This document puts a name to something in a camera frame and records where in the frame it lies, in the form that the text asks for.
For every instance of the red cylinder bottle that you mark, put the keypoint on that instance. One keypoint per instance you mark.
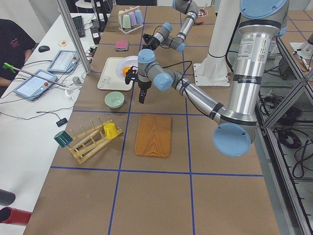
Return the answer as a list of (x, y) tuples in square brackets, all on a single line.
[(9, 215)]

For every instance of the aluminium frame post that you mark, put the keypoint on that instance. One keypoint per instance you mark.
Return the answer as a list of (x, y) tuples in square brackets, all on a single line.
[(66, 16)]

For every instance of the teach pendant near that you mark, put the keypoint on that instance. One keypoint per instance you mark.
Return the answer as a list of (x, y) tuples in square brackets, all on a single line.
[(32, 88)]

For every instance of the black computer mouse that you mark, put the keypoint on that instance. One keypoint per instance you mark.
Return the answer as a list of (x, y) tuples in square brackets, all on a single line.
[(43, 48)]

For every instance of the pink cloth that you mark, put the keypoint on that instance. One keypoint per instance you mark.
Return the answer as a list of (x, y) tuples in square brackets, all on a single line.
[(121, 44)]

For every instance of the grey cloth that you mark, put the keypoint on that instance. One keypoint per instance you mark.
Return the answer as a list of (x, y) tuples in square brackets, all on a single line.
[(121, 49)]

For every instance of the white round plate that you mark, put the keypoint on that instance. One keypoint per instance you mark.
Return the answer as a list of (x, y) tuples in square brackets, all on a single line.
[(127, 62)]

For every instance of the wooden dish rack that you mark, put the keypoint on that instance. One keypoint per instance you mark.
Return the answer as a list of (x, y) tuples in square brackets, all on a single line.
[(90, 141)]

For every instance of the orange fruit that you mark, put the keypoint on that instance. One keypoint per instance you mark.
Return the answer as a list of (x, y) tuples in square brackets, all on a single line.
[(126, 70)]

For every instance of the green tumbler cup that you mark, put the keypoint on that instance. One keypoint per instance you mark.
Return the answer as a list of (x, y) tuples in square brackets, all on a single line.
[(126, 24)]

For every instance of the wooden cutting board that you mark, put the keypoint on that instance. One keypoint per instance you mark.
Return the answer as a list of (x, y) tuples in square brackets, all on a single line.
[(154, 136)]

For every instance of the teach pendant far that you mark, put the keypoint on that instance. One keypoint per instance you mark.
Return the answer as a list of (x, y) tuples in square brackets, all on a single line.
[(64, 62)]

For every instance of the cream bear tray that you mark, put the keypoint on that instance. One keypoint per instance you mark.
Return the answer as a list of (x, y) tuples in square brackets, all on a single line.
[(109, 80)]

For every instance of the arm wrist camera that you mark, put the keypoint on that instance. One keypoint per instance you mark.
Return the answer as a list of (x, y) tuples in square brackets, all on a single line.
[(131, 75), (147, 38)]

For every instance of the teach pendant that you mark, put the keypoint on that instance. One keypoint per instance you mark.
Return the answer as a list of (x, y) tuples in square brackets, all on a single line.
[(64, 62), (32, 88)]

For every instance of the purple tumbler cup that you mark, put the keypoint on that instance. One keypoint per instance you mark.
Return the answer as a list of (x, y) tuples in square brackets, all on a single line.
[(132, 19)]

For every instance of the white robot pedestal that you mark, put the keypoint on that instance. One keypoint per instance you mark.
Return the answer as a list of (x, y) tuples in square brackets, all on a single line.
[(213, 69)]

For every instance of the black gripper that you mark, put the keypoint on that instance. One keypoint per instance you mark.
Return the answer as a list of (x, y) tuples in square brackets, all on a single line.
[(143, 85), (152, 41)]

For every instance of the white wire cup rack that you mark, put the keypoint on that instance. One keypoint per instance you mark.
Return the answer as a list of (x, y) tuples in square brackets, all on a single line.
[(126, 11)]

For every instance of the dark green mug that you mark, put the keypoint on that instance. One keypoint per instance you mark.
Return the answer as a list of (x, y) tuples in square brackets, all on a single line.
[(63, 139)]

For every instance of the black keyboard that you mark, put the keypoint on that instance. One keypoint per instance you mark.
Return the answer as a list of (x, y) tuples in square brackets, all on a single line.
[(79, 25)]

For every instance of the yellow mug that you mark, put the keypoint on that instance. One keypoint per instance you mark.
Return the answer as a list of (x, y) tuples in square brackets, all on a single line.
[(111, 130)]

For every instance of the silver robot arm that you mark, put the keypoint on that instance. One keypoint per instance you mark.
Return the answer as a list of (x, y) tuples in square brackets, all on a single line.
[(162, 36), (232, 107)]

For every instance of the seated person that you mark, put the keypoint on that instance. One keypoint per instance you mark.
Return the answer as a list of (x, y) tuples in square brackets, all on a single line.
[(16, 46)]

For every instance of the green bowl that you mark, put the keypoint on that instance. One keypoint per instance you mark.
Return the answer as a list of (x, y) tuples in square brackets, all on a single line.
[(114, 99)]

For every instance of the blue tumbler cup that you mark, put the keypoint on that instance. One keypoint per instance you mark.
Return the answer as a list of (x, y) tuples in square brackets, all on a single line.
[(138, 16)]

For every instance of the pink bowl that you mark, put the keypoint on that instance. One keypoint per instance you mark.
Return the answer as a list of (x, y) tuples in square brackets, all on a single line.
[(200, 20)]

